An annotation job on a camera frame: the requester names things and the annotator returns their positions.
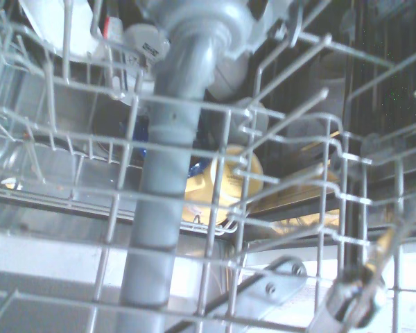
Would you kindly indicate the stainless steel dishwasher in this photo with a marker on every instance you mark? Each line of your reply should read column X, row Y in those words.
column 55, row 215

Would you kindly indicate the white plate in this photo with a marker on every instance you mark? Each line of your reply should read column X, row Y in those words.
column 48, row 21

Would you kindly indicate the white cup with label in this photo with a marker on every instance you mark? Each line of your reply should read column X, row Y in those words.
column 138, row 38

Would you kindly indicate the clear drinking glass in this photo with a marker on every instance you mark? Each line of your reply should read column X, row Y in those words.
column 0, row 149

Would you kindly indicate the yellow ceramic cup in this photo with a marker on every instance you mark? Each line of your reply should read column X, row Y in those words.
column 201, row 194

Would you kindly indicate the metal rail bracket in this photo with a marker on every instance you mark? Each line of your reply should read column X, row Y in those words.
column 281, row 277

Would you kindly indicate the grey plastic spray tube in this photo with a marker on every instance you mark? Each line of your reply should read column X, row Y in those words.
column 159, row 173

